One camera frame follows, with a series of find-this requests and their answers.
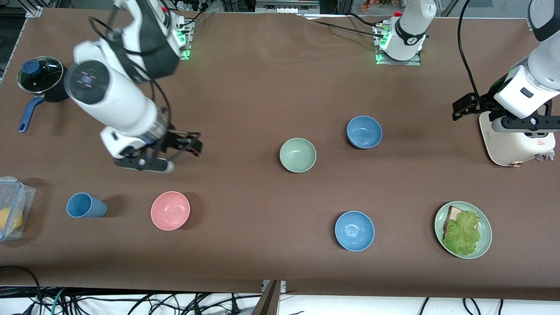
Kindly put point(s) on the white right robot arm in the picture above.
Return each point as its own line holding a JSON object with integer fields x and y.
{"x": 113, "y": 100}

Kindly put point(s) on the blue bowl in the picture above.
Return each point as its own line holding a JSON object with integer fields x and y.
{"x": 354, "y": 231}
{"x": 364, "y": 131}

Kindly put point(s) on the grey box device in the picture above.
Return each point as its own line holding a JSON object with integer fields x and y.
{"x": 286, "y": 6}

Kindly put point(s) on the glass lid with blue knob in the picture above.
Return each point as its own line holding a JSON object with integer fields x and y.
{"x": 41, "y": 74}

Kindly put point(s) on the green lettuce leaf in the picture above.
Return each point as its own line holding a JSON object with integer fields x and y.
{"x": 461, "y": 234}

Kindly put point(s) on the metal camera stand post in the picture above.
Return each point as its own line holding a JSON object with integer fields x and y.
{"x": 269, "y": 302}

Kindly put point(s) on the blue ribbed cup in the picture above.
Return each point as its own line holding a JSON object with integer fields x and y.
{"x": 85, "y": 205}

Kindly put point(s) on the clear plastic lidded container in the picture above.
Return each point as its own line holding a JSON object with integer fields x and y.
{"x": 24, "y": 197}

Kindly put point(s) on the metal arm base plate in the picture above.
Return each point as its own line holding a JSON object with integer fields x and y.
{"x": 186, "y": 48}
{"x": 398, "y": 62}

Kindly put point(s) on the bread slice with brown crust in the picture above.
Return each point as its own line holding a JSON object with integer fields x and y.
{"x": 454, "y": 213}

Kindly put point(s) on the pink bowl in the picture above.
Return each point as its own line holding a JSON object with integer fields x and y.
{"x": 169, "y": 211}

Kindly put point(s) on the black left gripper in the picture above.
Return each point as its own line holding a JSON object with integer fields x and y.
{"x": 484, "y": 104}

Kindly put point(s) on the green bowl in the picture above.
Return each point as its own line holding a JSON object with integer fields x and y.
{"x": 297, "y": 155}

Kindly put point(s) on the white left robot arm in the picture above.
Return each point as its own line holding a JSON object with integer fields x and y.
{"x": 540, "y": 70}

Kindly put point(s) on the white power strip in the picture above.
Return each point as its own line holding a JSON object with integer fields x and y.
{"x": 188, "y": 5}

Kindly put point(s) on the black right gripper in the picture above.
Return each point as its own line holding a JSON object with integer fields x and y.
{"x": 174, "y": 138}

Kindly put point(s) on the cream white toaster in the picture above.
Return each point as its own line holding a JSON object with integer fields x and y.
{"x": 516, "y": 146}

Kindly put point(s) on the green plate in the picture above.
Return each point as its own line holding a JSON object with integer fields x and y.
{"x": 485, "y": 236}

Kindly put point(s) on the yellow fruit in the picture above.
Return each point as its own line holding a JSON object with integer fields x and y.
{"x": 11, "y": 218}

